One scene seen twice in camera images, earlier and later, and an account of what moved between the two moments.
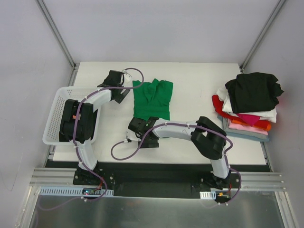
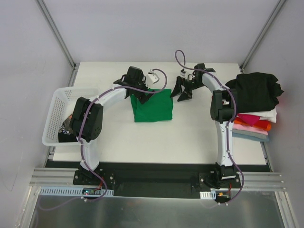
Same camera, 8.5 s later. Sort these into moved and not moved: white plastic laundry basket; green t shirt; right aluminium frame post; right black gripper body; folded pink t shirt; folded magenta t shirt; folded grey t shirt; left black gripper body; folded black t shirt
Moved: right black gripper body; left black gripper body; green t shirt
Not moved: right aluminium frame post; folded black t shirt; folded grey t shirt; folded magenta t shirt; white plastic laundry basket; folded pink t shirt
